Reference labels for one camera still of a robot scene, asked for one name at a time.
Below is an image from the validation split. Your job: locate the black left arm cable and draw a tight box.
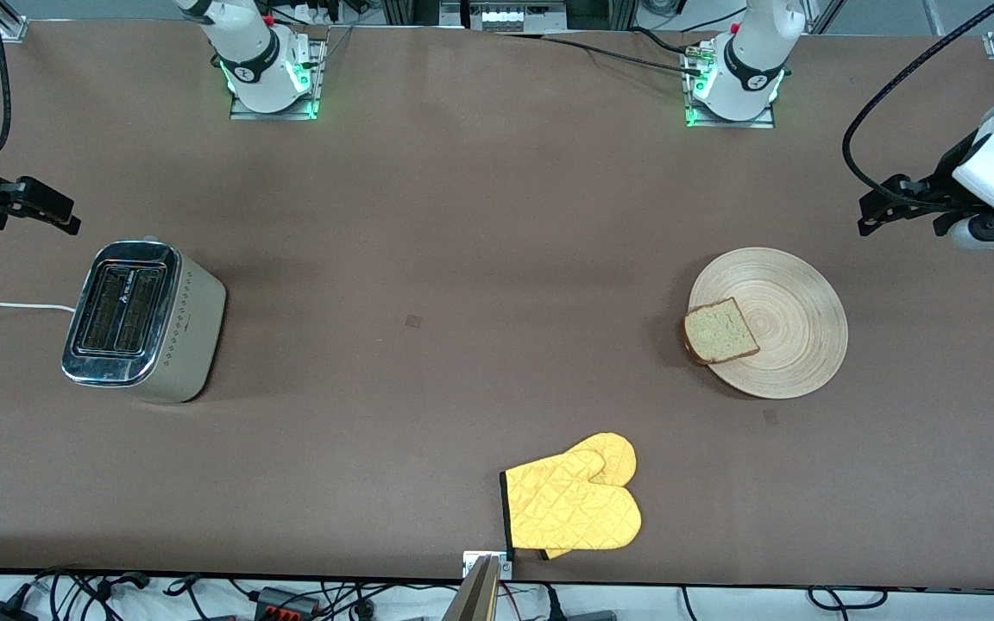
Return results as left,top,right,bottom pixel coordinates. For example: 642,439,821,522
841,0,994,210

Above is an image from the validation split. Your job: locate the round wooden plate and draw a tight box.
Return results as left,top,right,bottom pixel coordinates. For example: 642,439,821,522
687,248,849,400

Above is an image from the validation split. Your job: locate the camera stand post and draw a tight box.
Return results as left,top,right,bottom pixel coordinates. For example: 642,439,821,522
440,556,502,621

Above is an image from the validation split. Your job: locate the silver beige two-slot toaster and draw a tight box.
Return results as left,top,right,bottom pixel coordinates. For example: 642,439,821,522
61,237,228,405

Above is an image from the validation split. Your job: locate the metal mounting bracket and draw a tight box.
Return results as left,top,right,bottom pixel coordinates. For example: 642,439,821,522
462,551,515,580

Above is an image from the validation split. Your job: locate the black orange connector block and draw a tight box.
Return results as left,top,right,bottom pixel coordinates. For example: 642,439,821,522
254,586,324,619

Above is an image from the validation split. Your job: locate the black cable across table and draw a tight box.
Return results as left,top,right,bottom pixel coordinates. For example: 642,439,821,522
497,31,709,77

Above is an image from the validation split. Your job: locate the slice of brown bread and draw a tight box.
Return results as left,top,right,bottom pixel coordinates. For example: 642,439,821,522
683,298,761,367

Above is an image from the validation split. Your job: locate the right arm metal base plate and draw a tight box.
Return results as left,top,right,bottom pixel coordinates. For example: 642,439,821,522
229,33,325,122

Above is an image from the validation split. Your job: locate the grey power strip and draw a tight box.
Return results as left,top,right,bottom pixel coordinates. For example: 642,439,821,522
465,0,569,34

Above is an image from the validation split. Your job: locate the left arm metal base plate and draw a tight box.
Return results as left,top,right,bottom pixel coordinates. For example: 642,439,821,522
684,39,777,130

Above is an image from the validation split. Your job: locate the looped black floor cable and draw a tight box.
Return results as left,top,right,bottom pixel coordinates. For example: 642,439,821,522
808,586,892,612

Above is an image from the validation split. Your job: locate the yellow quilted oven mitt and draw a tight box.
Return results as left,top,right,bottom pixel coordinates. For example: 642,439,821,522
500,448,643,554
540,432,639,561

